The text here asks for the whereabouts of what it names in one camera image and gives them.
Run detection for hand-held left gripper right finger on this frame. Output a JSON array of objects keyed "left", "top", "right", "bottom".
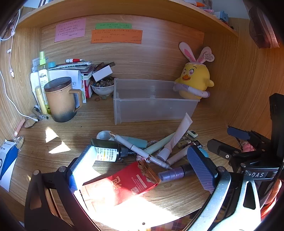
[{"left": 186, "top": 145, "right": 262, "bottom": 231}]

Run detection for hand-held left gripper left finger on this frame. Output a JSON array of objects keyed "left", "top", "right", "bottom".
[{"left": 24, "top": 145, "right": 105, "bottom": 231}]

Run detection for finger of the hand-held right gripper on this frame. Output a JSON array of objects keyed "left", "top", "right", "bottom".
[
  {"left": 227, "top": 126, "right": 271, "bottom": 151},
  {"left": 207, "top": 139, "right": 251, "bottom": 165}
]

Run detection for dark green bottle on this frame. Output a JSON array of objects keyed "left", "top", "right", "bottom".
[{"left": 90, "top": 138, "right": 136, "bottom": 163}]

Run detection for dark snack packet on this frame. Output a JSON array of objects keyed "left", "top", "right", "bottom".
[{"left": 190, "top": 139, "right": 204, "bottom": 151}]

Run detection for small pink tube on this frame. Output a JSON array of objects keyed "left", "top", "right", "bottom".
[{"left": 166, "top": 144, "right": 191, "bottom": 166}]

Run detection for purple marker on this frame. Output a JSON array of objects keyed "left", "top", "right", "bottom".
[{"left": 158, "top": 163, "right": 197, "bottom": 183}]

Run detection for white tape roll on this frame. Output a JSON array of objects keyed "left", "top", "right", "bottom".
[{"left": 97, "top": 130, "right": 114, "bottom": 141}]

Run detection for black gold pack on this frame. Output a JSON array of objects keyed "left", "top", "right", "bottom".
[{"left": 176, "top": 135, "right": 192, "bottom": 149}]

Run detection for large pink tube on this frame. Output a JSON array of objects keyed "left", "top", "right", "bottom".
[{"left": 157, "top": 112, "right": 193, "bottom": 162}]

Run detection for red paper packet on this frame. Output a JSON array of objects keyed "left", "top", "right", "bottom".
[{"left": 81, "top": 161, "right": 161, "bottom": 206}]

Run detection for light green pen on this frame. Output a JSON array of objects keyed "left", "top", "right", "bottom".
[{"left": 143, "top": 132, "right": 176, "bottom": 155}]

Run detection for white pen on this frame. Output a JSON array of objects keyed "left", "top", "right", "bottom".
[{"left": 110, "top": 131, "right": 172, "bottom": 170}]

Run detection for brown bar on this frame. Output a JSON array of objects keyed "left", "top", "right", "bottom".
[{"left": 137, "top": 160, "right": 160, "bottom": 184}]

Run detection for teal case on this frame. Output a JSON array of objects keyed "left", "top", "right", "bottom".
[{"left": 120, "top": 136, "right": 148, "bottom": 149}]

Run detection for clear plastic storage box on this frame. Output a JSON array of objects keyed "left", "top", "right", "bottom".
[{"left": 113, "top": 78, "right": 200, "bottom": 125}]

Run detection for person's right hand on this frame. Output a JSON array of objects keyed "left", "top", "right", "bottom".
[{"left": 242, "top": 142, "right": 255, "bottom": 154}]

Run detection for plaid cloth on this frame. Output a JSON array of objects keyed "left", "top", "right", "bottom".
[{"left": 151, "top": 215, "right": 200, "bottom": 231}]

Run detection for brown ceramic mug with lid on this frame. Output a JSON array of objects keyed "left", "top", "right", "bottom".
[{"left": 44, "top": 77, "right": 83, "bottom": 123}]

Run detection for red and white box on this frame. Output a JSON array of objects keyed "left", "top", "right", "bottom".
[{"left": 82, "top": 74, "right": 94, "bottom": 99}]

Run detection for white bowl of beads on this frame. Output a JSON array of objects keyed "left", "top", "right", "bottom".
[{"left": 90, "top": 77, "right": 115, "bottom": 97}]

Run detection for yellow chick plush toy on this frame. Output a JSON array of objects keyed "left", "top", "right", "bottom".
[{"left": 173, "top": 42, "right": 215, "bottom": 100}]

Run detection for pale yellow tube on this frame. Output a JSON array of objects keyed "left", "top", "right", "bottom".
[{"left": 35, "top": 85, "right": 48, "bottom": 114}]

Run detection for blue and white box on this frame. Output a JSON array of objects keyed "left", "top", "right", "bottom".
[{"left": 0, "top": 139, "right": 19, "bottom": 192}]

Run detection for white paper envelope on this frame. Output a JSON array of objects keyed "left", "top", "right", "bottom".
[{"left": 48, "top": 70, "right": 82, "bottom": 89}]

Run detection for white cardboard box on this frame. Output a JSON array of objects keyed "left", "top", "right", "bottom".
[{"left": 92, "top": 65, "right": 113, "bottom": 82}]

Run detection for yellow-green spray bottle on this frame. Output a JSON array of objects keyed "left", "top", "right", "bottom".
[{"left": 38, "top": 51, "right": 50, "bottom": 114}]

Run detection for stack of booklets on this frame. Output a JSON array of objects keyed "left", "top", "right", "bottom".
[{"left": 55, "top": 61, "right": 96, "bottom": 74}]

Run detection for white packet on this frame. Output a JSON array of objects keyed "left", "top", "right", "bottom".
[{"left": 30, "top": 72, "right": 39, "bottom": 94}]

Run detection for dark flat object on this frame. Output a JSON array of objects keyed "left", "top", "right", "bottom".
[{"left": 94, "top": 62, "right": 116, "bottom": 71}]

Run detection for dark brown bag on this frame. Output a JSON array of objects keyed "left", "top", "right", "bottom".
[{"left": 248, "top": 4, "right": 280, "bottom": 49}]

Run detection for small grey blue box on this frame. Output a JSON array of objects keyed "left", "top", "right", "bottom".
[{"left": 214, "top": 10, "right": 230, "bottom": 24}]

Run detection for orange sticky note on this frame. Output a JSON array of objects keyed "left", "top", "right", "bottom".
[{"left": 91, "top": 29, "right": 142, "bottom": 44}]

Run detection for pink sticky note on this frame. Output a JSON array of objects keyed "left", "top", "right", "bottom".
[{"left": 55, "top": 18, "right": 86, "bottom": 42}]

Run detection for orange marker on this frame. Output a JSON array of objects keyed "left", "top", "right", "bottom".
[{"left": 191, "top": 0, "right": 213, "bottom": 12}]

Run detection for green sticky note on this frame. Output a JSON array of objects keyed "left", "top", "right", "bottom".
[{"left": 95, "top": 22, "right": 133, "bottom": 30}]

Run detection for wire-rimmed glasses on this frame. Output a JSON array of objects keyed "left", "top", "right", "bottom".
[{"left": 12, "top": 113, "right": 40, "bottom": 152}]

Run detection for white charging cable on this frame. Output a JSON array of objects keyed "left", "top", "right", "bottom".
[
  {"left": 0, "top": 24, "right": 16, "bottom": 78},
  {"left": 0, "top": 69, "right": 39, "bottom": 121}
]

